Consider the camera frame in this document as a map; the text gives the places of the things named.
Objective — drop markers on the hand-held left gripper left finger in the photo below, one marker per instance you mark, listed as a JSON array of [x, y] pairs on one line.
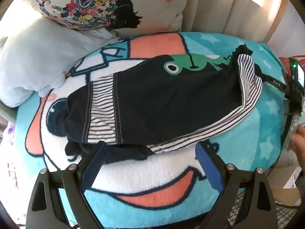
[[95, 163]]

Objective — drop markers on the cardboard box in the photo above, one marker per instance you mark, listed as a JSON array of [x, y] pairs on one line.
[[289, 186]]

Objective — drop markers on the purple print bed sheet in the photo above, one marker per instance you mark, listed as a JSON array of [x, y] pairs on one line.
[[9, 162]]

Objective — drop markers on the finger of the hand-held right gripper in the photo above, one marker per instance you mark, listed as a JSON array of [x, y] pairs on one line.
[[275, 83]]

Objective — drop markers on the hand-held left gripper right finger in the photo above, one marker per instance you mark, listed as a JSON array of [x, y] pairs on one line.
[[209, 167]]

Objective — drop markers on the navy pants with striped trim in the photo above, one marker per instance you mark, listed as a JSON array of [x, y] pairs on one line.
[[166, 100]]

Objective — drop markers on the person's right hand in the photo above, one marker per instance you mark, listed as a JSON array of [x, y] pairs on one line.
[[299, 145]]

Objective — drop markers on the red object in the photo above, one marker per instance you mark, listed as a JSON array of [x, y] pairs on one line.
[[284, 65]]

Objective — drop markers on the light blue pillow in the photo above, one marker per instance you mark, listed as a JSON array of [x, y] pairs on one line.
[[35, 59]]

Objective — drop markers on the cartoon printed blanket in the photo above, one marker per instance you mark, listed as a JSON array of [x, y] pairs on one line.
[[154, 174]]

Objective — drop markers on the floral print pillow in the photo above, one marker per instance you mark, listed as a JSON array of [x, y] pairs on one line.
[[107, 4]]

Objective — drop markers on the beige curtain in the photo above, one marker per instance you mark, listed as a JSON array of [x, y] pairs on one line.
[[214, 9]]

